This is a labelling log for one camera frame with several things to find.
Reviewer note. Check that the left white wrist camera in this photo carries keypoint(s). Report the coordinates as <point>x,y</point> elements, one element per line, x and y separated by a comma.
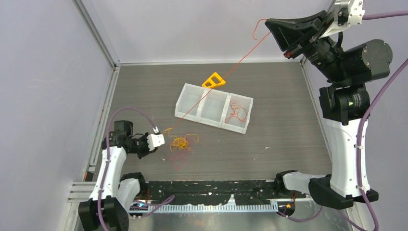
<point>155,140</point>

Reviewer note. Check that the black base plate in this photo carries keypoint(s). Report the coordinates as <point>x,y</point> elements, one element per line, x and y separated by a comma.
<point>213,192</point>

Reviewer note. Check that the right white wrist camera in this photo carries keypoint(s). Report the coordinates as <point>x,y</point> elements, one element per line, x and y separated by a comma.
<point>342,14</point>

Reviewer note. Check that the white three-compartment tray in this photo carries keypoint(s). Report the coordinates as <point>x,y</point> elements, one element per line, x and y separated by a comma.
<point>215,108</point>

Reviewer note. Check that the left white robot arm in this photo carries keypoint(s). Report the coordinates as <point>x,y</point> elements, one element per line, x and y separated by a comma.
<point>107,207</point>

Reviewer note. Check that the white slotted cable duct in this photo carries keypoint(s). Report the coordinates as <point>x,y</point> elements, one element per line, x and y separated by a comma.
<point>227,208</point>

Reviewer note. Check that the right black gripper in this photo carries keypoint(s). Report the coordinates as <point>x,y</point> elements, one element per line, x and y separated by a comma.
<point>288,32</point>

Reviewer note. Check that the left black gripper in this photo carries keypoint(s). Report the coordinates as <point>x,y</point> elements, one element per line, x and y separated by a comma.
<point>147,150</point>

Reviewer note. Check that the yellow triangular plastic piece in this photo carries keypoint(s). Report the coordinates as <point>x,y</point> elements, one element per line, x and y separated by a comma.
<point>215,80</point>

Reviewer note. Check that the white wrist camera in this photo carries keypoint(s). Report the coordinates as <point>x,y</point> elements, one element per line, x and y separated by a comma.
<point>155,140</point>
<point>342,14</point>

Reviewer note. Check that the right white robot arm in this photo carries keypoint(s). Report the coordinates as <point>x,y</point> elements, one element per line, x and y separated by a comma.
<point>344,103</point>

